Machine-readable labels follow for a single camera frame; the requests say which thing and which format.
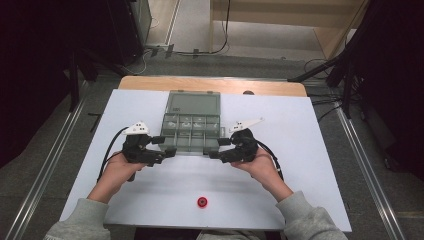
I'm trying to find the bundle of black cables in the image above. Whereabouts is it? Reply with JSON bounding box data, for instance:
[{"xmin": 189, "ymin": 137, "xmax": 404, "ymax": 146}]
[{"xmin": 303, "ymin": 58, "xmax": 346, "ymax": 123}]

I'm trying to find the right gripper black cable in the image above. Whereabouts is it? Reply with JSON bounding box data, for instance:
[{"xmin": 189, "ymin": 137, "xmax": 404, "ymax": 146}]
[{"xmin": 255, "ymin": 139, "xmax": 285, "ymax": 182}]

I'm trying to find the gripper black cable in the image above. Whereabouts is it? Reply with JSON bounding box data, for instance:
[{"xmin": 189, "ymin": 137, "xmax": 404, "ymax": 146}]
[
  {"xmin": 255, "ymin": 139, "xmax": 285, "ymax": 182},
  {"xmin": 97, "ymin": 126, "xmax": 130, "ymax": 183}
]

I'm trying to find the person's left hand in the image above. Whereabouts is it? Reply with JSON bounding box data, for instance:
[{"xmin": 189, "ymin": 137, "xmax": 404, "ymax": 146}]
[{"xmin": 88, "ymin": 151, "xmax": 148, "ymax": 204}]

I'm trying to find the dark curtain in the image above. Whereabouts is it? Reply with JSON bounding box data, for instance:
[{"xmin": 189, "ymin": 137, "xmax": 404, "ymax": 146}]
[
  {"xmin": 0, "ymin": 0, "xmax": 111, "ymax": 168},
  {"xmin": 349, "ymin": 0, "xmax": 424, "ymax": 181}
]

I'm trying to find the person's right hand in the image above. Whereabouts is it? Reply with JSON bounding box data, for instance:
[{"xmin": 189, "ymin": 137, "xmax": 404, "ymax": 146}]
[{"xmin": 231, "ymin": 146, "xmax": 295, "ymax": 203}]

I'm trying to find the black floor cable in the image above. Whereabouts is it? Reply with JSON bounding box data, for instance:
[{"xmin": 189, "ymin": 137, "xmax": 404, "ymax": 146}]
[{"xmin": 173, "ymin": 0, "xmax": 232, "ymax": 56}]

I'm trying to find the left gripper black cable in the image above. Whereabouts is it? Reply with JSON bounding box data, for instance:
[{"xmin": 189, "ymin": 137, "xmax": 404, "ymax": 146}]
[{"xmin": 97, "ymin": 126, "xmax": 130, "ymax": 183}]

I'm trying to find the black metal stand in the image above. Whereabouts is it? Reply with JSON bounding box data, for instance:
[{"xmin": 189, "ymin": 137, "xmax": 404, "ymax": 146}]
[{"xmin": 68, "ymin": 46, "xmax": 129, "ymax": 113}]

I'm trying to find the clear grey compartment box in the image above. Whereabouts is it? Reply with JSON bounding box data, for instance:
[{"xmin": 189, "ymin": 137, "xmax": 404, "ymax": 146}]
[{"xmin": 159, "ymin": 89, "xmax": 224, "ymax": 157}]

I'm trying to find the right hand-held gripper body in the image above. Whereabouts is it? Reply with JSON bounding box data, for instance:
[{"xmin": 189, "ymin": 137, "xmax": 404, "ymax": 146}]
[{"xmin": 219, "ymin": 117, "xmax": 264, "ymax": 164}]

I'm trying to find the light wooden furniture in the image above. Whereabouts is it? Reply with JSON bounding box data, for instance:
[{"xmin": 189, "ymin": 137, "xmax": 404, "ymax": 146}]
[{"xmin": 209, "ymin": 0, "xmax": 371, "ymax": 61}]

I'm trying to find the black tripod stand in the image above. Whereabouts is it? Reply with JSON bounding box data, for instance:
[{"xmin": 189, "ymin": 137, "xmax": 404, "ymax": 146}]
[{"xmin": 288, "ymin": 19, "xmax": 368, "ymax": 119}]

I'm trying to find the white table board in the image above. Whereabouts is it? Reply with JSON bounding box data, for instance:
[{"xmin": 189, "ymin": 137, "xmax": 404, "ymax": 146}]
[{"xmin": 59, "ymin": 88, "xmax": 353, "ymax": 233}]

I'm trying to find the metal floor rail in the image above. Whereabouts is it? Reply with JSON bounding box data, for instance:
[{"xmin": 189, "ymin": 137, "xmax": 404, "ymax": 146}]
[
  {"xmin": 333, "ymin": 99, "xmax": 406, "ymax": 240},
  {"xmin": 4, "ymin": 81, "xmax": 90, "ymax": 240}
]

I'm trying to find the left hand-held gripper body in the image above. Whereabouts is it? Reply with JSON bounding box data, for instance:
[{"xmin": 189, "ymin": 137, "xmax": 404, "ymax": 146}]
[{"xmin": 121, "ymin": 121, "xmax": 167, "ymax": 183}]

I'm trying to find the black cabinet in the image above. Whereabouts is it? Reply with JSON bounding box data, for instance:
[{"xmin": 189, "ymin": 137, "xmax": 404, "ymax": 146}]
[{"xmin": 106, "ymin": 0, "xmax": 153, "ymax": 67}]

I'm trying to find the white floor cable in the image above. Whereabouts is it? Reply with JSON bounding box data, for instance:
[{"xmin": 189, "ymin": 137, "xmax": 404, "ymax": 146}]
[{"xmin": 121, "ymin": 16, "xmax": 161, "ymax": 76}]

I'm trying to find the wooden table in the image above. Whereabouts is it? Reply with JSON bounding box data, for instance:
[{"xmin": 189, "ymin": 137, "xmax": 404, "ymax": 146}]
[{"xmin": 118, "ymin": 75, "xmax": 308, "ymax": 98}]

